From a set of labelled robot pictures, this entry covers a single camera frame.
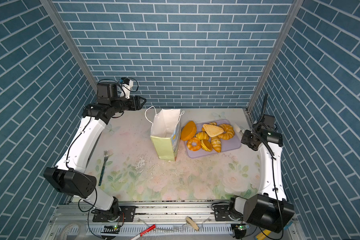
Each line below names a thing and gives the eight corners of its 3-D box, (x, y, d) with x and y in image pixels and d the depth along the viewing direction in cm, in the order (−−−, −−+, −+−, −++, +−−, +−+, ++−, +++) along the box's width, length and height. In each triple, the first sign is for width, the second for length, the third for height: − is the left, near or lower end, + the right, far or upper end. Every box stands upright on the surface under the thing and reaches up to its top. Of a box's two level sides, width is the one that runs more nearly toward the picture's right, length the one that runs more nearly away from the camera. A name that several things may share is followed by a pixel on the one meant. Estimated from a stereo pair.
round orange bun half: (179, 142, 103) (179, 136, 98) (187, 124, 113) (188, 118, 108) (190, 145, 101) (191, 140, 96) (198, 127, 112) (199, 121, 106)
